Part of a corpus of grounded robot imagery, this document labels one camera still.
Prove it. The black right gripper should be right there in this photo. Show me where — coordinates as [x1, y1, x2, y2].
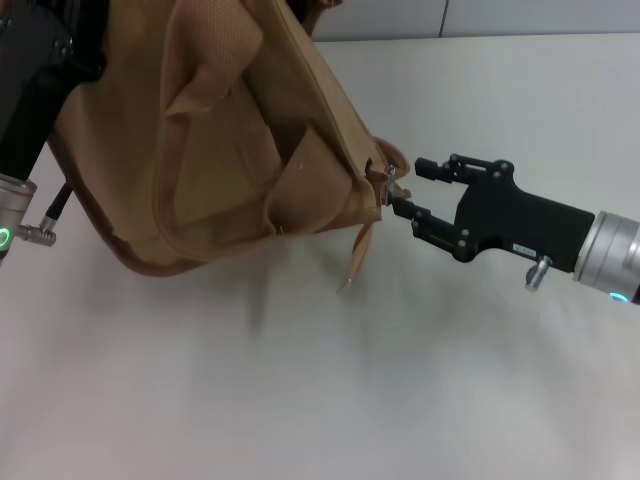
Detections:
[391, 153, 597, 275]

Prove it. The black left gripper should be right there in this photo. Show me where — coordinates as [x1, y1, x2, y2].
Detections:
[0, 0, 109, 181]

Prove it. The silver zipper pull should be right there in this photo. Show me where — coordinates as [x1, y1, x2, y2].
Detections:
[383, 164, 412, 207]

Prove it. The khaki canvas food bag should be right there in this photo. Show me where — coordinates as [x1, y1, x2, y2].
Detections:
[47, 0, 412, 295]

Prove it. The right gripper cable with plug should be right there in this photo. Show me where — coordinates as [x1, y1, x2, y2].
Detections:
[524, 254, 552, 290]

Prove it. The gripper cable with plug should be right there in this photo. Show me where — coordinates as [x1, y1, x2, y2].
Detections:
[524, 254, 552, 290]
[18, 183, 71, 245]

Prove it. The left gripper cable with plug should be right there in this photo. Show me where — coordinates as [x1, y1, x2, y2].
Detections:
[18, 183, 71, 245]

